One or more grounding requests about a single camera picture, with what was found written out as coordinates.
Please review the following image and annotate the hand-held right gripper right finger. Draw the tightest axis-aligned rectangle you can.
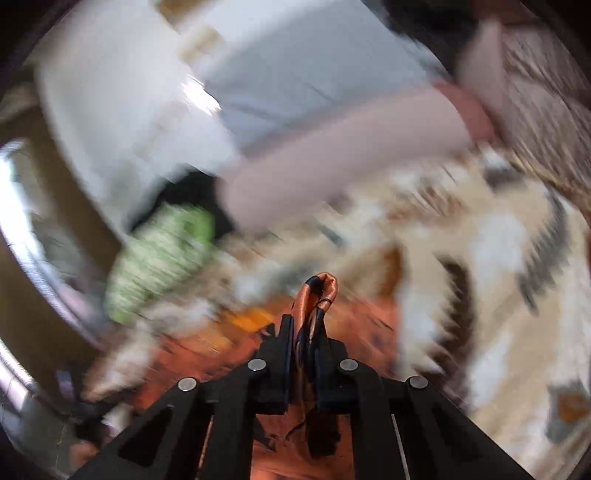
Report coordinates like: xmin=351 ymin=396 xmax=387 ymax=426
xmin=315 ymin=339 xmax=534 ymax=480

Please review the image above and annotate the green patterned pillow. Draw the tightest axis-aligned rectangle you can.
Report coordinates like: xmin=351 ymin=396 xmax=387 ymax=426
xmin=104 ymin=203 xmax=218 ymax=324

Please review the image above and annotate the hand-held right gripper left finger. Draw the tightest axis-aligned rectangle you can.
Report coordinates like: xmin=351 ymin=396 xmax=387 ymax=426
xmin=69 ymin=315 xmax=295 ymax=480

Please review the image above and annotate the brown wooden furniture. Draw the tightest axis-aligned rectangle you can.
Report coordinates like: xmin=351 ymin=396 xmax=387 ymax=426
xmin=0 ymin=104 xmax=122 ymax=374

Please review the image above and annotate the orange floral garment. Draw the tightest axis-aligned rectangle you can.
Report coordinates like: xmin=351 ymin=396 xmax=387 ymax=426
xmin=152 ymin=274 xmax=402 ymax=480

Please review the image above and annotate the pink bolster pillow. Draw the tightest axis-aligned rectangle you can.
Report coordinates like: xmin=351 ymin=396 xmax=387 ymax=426
xmin=215 ymin=21 xmax=504 ymax=232

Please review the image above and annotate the black cloth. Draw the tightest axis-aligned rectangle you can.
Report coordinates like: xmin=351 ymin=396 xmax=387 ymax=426
xmin=129 ymin=170 xmax=234 ymax=232

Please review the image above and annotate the beige leaf-print blanket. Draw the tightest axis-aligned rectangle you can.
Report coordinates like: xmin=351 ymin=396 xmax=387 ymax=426
xmin=83 ymin=152 xmax=591 ymax=480

